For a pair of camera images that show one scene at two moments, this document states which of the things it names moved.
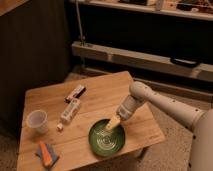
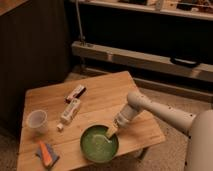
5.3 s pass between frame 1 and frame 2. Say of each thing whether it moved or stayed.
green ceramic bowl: moved
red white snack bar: stayed
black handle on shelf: stayed
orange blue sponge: stayed
